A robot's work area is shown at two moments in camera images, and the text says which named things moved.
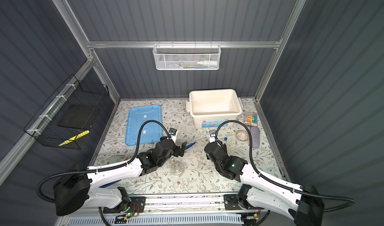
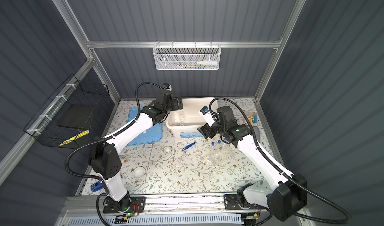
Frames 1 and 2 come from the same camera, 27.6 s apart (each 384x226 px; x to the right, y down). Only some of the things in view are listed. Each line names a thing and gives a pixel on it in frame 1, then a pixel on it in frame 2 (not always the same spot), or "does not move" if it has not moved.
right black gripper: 224,147 to 206,131
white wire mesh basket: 186,57 does not move
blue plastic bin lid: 150,132 does not move
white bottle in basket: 208,62 does not move
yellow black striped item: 73,138 does not move
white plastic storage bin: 209,108 to 183,123
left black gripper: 177,148 to 175,106
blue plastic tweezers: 189,145 does not move
